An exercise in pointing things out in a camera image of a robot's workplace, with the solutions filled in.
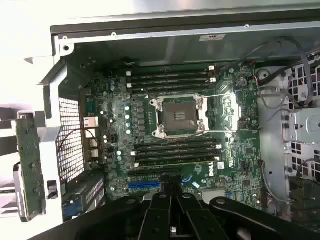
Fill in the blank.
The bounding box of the silver finned heat sink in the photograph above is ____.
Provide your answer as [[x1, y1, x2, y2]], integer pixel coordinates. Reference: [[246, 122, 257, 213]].
[[201, 188, 227, 201]]

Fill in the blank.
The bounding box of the blue expansion slot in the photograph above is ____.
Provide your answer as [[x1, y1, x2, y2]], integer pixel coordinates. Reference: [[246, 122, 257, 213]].
[[127, 181, 161, 190]]

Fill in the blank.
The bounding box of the long black expansion slot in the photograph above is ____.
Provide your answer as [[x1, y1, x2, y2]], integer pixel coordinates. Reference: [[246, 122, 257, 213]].
[[127, 167, 181, 176]]

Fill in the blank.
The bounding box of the RAM slot with white clips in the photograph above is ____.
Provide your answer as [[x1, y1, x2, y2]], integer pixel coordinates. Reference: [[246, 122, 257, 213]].
[[134, 157, 221, 169], [126, 64, 217, 77], [126, 76, 218, 90], [130, 144, 223, 156]]

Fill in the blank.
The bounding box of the green Dell motherboard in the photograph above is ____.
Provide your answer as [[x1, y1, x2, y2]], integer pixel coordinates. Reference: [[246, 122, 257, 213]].
[[79, 61, 265, 210]]

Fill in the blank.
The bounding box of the CPU socket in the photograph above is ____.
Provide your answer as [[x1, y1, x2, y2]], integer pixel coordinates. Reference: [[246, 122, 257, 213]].
[[149, 94, 211, 140]]

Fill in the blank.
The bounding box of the low metal disk bay cage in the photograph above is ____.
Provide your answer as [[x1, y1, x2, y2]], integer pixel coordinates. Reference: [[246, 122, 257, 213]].
[[283, 142, 320, 178]]

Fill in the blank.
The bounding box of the silver socket cover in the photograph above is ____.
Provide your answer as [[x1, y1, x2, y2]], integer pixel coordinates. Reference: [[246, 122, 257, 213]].
[[214, 90, 242, 132]]

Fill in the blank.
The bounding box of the tall metal disk bay cage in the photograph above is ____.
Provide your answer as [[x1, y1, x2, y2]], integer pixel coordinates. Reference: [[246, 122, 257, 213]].
[[282, 56, 320, 146]]

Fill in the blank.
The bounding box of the open grey PC case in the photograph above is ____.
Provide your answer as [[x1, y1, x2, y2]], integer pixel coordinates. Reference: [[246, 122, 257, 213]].
[[23, 17, 320, 226]]

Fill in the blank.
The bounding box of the thin red black wire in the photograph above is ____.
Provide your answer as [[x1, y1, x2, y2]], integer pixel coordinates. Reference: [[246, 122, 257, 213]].
[[59, 128, 100, 152]]

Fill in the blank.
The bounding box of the grey flat cable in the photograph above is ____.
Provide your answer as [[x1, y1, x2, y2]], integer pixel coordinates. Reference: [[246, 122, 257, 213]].
[[294, 39, 315, 107]]

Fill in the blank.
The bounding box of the black round cable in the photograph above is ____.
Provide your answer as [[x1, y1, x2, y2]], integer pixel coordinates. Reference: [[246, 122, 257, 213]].
[[239, 36, 305, 66]]

